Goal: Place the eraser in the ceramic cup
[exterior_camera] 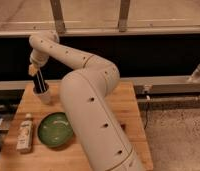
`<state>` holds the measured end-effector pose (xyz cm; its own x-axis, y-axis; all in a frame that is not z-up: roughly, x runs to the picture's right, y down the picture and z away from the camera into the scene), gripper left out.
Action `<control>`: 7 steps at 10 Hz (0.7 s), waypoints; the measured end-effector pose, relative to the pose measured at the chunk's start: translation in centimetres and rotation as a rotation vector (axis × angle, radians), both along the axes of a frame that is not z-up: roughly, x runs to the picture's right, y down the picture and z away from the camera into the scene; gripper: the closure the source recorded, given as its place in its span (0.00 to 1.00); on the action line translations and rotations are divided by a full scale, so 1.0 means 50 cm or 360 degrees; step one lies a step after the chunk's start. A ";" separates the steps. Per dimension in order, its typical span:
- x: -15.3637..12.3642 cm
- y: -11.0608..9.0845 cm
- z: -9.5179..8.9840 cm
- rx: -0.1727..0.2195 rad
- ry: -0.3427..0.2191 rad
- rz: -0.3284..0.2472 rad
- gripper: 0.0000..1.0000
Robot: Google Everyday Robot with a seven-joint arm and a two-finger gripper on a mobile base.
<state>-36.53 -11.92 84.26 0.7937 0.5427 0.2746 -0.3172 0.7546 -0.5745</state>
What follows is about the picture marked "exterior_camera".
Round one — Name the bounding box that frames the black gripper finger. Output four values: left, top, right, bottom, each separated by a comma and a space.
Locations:
33, 75, 41, 93
39, 70, 46, 92

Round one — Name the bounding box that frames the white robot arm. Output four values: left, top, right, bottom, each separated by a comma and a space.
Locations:
29, 32, 146, 171

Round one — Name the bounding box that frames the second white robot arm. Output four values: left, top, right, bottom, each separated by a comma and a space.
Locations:
188, 64, 200, 82

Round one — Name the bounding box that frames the green bowl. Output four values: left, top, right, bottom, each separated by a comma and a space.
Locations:
37, 112, 74, 148

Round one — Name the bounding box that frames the white bottle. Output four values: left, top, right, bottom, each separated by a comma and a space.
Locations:
16, 113, 33, 153

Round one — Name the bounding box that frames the wooden table board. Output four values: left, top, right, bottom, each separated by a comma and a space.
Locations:
0, 82, 153, 171

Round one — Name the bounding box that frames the left metal post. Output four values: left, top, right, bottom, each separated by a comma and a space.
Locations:
50, 0, 66, 34

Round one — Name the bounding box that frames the metal post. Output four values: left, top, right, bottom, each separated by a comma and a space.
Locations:
50, 0, 66, 34
118, 0, 130, 32

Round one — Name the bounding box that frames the right metal post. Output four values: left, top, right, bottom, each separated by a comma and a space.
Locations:
118, 0, 130, 32

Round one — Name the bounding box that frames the metal rail frame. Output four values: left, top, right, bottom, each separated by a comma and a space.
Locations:
0, 76, 200, 104

